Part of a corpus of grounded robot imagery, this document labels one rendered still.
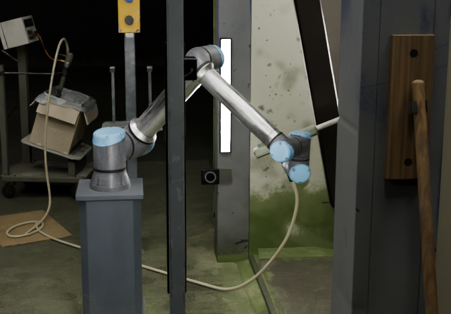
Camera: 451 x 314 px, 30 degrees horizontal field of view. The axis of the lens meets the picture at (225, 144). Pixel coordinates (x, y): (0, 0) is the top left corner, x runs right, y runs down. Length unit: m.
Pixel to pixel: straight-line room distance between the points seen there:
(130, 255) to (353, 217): 2.28
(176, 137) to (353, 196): 0.98
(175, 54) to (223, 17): 1.97
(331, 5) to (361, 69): 1.81
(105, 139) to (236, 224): 1.20
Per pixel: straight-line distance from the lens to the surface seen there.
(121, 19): 4.66
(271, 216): 4.78
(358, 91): 1.71
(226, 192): 4.71
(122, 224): 3.90
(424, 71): 1.71
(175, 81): 2.60
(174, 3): 2.58
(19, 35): 6.23
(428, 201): 1.69
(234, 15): 4.54
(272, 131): 3.47
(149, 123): 3.94
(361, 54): 1.70
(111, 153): 3.88
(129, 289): 4.01
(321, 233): 4.87
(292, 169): 3.57
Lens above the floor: 1.69
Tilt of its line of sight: 13 degrees down
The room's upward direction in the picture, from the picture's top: straight up
